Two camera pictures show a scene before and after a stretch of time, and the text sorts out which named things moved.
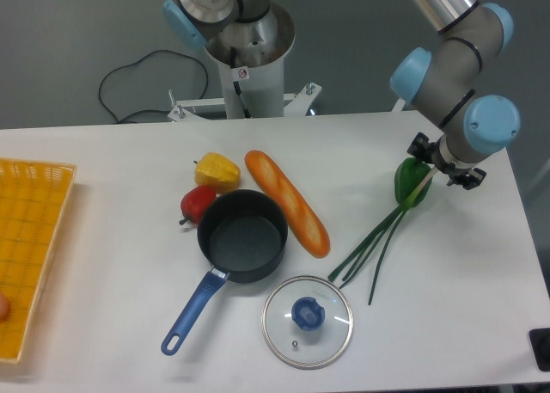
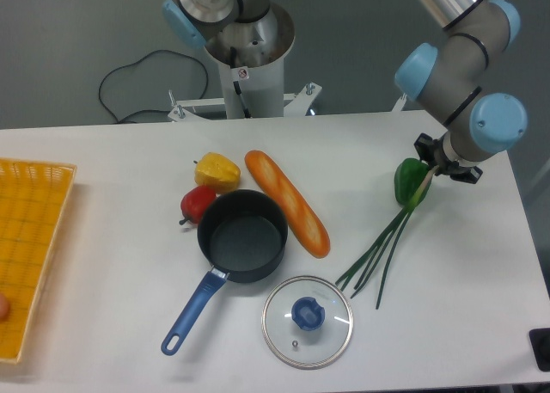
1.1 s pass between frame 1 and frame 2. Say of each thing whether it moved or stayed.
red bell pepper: stayed
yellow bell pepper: stayed
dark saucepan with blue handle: stayed
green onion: moved
